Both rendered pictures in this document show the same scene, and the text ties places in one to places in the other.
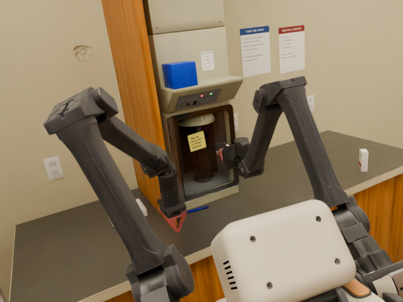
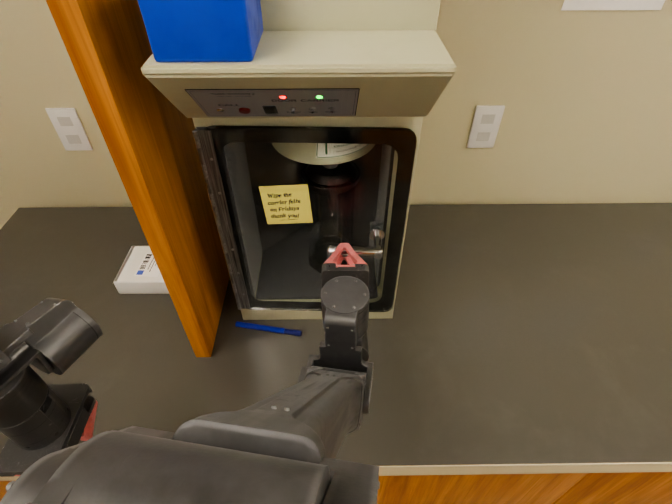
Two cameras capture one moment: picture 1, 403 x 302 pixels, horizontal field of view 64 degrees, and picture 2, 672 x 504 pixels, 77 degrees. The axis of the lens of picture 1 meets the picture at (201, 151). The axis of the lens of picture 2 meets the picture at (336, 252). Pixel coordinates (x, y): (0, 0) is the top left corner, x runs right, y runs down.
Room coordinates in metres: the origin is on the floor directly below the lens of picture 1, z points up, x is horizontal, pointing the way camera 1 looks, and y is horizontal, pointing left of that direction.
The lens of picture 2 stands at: (0.89, -0.28, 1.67)
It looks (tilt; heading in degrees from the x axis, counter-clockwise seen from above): 44 degrees down; 24
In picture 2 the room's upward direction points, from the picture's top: straight up
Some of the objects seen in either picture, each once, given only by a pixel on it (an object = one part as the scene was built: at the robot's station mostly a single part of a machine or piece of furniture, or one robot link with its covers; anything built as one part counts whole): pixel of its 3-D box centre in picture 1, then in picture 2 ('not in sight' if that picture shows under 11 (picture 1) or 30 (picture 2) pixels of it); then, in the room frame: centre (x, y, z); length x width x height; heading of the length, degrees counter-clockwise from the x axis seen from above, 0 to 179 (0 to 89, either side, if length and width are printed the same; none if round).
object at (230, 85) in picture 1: (204, 94); (303, 91); (1.32, -0.04, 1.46); 0.32 x 0.11 x 0.10; 115
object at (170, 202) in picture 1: (170, 198); (35, 417); (0.94, 0.12, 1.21); 0.10 x 0.07 x 0.07; 25
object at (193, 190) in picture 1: (206, 153); (313, 236); (1.36, -0.02, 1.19); 0.30 x 0.01 x 0.40; 113
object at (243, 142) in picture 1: (244, 156); (338, 344); (1.15, -0.16, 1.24); 0.12 x 0.09 x 0.11; 15
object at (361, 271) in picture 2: (234, 158); (345, 304); (1.24, -0.13, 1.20); 0.07 x 0.07 x 0.10; 24
